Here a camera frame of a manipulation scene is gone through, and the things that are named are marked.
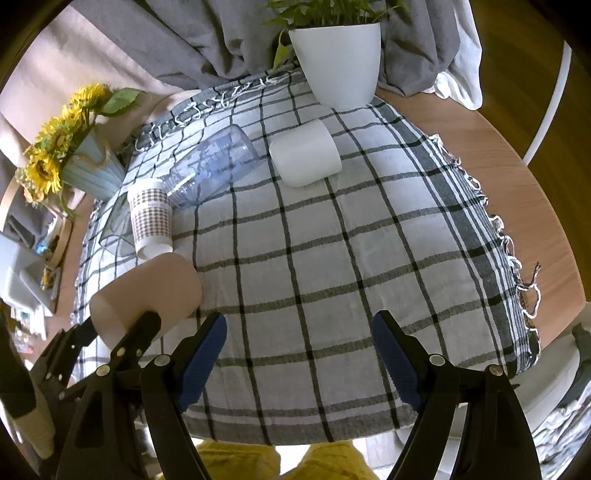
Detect black white checked tablecloth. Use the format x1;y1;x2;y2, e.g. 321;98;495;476
69;69;543;446

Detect clear drinking glass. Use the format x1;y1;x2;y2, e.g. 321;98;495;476
99;198;139;257

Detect person's yellow trousers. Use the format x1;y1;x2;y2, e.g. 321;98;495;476
194;440;370;480

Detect plain white cup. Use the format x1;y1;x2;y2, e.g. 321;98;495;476
269;119;343;188

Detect beige curtain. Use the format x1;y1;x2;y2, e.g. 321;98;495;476
0;0;195;195

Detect tan paper cup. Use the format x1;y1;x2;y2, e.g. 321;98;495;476
89;253;203;348

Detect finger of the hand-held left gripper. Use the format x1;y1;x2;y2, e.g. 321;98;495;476
30;320;100;407
108;311;163;371

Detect white cloth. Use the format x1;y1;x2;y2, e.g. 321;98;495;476
434;0;484;110

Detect white plant pot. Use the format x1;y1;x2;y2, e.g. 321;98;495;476
287;21;382;110

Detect white storage box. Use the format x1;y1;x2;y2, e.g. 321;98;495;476
0;235;61;319

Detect light blue ribbed vase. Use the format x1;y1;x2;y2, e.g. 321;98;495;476
60;127;127;201

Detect yellow sunflower bouquet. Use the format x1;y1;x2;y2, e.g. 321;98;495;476
16;83;141;208

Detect white curved tube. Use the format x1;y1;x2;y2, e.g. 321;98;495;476
522;44;573;164

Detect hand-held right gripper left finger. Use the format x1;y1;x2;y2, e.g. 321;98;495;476
58;313;228;480

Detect white cup with checked band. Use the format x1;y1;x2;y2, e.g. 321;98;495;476
127;179;174;260

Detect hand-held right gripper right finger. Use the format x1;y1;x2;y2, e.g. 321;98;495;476
372;310;544;480

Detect green potted plant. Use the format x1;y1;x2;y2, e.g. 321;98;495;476
263;0;407;70

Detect clear plastic bottle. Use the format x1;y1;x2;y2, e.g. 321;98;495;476
164;124;257;208

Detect striped grey cloth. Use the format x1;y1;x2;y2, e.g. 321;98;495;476
531;397;591;467

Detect grey curtain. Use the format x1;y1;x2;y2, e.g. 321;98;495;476
71;0;467;93

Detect white ribbed cylinder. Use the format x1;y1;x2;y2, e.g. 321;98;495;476
14;397;57;460

